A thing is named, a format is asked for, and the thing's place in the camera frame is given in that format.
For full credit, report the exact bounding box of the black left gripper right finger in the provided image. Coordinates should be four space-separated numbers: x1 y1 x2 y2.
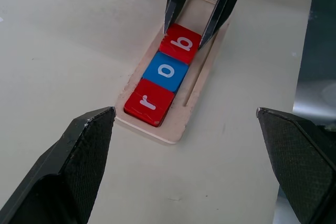
256 107 336 224

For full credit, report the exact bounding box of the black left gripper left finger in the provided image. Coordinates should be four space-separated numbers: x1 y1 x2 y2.
0 106 117 224

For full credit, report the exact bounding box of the red letter block b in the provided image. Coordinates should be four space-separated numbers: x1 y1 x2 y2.
159 23 203 65

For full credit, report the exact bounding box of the light wooden letter tray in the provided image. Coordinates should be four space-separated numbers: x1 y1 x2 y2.
114 0 232 146

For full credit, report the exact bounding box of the blue letter block o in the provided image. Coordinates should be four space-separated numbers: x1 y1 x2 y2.
142 51 190 93

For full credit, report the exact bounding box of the red letter block r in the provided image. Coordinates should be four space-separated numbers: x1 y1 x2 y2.
123 78 175 127

